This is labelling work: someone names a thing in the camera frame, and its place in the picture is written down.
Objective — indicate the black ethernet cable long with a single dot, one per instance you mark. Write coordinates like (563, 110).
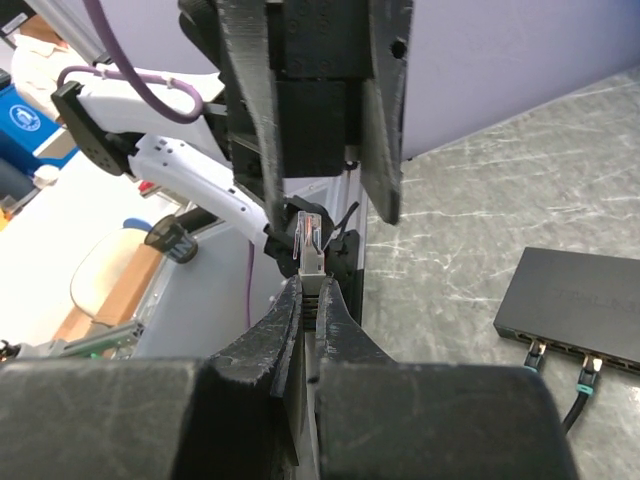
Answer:
(535, 356)

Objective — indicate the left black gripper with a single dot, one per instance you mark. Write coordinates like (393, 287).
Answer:
(300, 66)

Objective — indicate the blue box outside cell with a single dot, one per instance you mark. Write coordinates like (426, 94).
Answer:
(25, 133)

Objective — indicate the black cable gold plug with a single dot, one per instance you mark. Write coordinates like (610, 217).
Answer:
(585, 388)

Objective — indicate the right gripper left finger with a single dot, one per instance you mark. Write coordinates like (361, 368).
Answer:
(234, 415)

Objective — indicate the white chair outside cell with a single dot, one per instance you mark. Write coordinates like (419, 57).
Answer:
(110, 281)

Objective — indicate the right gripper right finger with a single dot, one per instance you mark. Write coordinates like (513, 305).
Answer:
(378, 418)

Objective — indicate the black network switch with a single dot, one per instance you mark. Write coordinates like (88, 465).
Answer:
(576, 303)

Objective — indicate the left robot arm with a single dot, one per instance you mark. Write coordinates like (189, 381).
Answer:
(158, 127)

